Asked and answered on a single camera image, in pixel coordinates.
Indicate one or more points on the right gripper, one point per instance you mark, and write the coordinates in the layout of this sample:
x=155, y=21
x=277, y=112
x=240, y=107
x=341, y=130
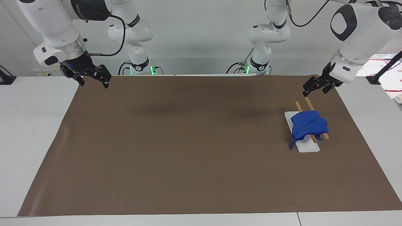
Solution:
x=78, y=64

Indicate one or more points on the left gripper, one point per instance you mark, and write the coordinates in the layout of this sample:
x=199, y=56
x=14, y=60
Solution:
x=327, y=75

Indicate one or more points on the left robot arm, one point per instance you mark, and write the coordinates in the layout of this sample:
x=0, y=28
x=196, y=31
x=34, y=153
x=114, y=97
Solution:
x=358, y=34

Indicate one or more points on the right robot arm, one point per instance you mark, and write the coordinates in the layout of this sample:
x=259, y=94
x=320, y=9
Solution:
x=56, y=28

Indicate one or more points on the blue towel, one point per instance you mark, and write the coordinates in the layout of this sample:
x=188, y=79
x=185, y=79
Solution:
x=309, y=125

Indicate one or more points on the wooden rod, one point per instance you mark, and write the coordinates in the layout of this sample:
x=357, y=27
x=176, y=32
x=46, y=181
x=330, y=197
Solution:
x=298, y=106
x=309, y=103

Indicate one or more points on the white rack base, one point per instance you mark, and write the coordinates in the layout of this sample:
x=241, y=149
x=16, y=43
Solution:
x=307, y=147

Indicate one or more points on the black stand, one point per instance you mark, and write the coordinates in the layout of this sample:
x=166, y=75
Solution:
x=384, y=69
x=7, y=78

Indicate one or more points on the white printed papers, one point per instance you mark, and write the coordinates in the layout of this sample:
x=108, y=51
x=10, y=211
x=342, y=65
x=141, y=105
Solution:
x=391, y=83

